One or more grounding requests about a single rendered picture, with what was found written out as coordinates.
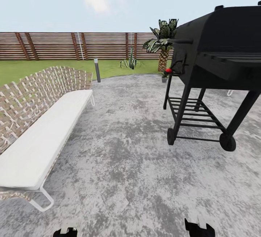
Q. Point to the pot plant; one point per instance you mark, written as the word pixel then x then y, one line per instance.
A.
pixel 164 77

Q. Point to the garden chair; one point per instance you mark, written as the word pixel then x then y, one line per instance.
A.
pixel 26 163

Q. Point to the charcoal grill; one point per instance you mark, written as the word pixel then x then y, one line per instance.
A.
pixel 220 50

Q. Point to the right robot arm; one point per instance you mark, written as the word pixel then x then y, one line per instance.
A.
pixel 202 229

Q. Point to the bush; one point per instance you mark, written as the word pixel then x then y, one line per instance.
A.
pixel 132 62
pixel 153 45

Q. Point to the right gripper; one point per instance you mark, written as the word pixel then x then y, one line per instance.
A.
pixel 196 231

